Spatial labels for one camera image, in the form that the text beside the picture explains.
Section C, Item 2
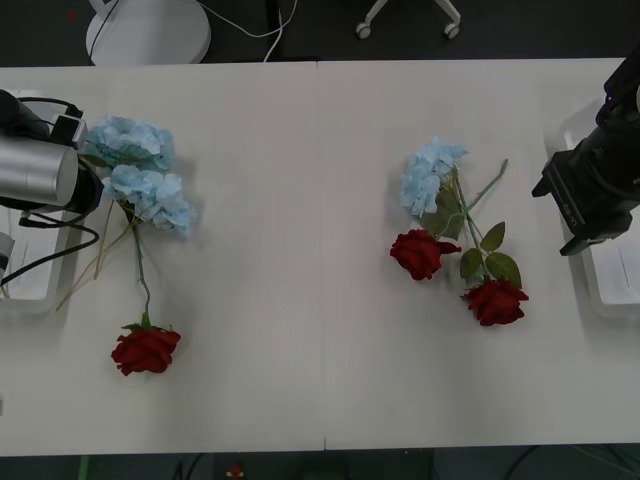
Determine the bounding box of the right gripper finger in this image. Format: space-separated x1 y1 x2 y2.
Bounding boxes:
559 236 605 258
530 171 557 199

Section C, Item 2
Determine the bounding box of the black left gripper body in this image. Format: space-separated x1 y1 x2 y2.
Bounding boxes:
19 113 57 145

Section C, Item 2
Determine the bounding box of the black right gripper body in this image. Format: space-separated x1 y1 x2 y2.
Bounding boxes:
541 148 640 243

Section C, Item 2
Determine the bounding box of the red rose with bare stem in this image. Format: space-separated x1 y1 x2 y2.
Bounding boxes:
389 158 510 282
110 219 182 377

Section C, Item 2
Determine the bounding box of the white cable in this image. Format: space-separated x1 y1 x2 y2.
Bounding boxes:
199 0 301 64

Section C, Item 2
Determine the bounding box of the pale blue flower with leaf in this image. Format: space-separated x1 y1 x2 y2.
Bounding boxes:
399 137 471 242

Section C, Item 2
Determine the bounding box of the red rose with large leaves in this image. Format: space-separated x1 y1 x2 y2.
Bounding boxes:
452 169 530 327

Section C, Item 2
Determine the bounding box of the shallow white box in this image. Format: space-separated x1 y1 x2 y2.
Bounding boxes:
0 89 71 315
562 99 640 320

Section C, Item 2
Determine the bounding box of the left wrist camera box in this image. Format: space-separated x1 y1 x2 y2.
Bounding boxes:
53 114 87 150

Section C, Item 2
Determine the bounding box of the white round stand base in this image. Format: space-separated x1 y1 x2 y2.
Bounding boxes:
85 0 211 66

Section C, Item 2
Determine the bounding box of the white chair base with castors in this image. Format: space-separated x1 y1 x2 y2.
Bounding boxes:
355 0 462 42

